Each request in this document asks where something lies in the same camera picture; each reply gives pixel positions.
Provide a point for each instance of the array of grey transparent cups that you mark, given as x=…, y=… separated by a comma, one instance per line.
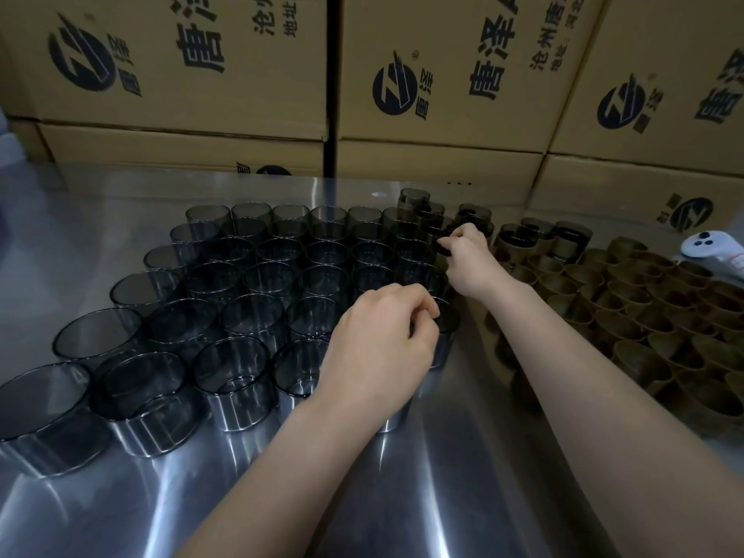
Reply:
x=232, y=307

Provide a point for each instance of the person's left thumb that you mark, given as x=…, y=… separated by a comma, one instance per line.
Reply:
x=423, y=338

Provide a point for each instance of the stack of printed cardboard boxes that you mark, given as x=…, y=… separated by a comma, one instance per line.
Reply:
x=453, y=81

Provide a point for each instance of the single smoky grey plastic cup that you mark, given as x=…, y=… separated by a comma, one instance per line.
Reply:
x=448, y=326

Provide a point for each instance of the person's right hand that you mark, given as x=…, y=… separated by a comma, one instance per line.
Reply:
x=476, y=270

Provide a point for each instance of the cluster of olive brown cups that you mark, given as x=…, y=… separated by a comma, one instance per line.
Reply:
x=639, y=319

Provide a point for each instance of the person's right forearm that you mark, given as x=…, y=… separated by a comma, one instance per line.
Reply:
x=598, y=412

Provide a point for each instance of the white handheld controller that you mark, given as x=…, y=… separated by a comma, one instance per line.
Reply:
x=706, y=245

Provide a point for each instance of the person's left forearm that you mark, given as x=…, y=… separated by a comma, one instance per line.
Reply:
x=273, y=488

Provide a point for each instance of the person's left hand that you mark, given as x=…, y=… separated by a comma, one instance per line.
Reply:
x=372, y=348

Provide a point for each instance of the person's right thumb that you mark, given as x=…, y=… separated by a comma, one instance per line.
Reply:
x=454, y=262

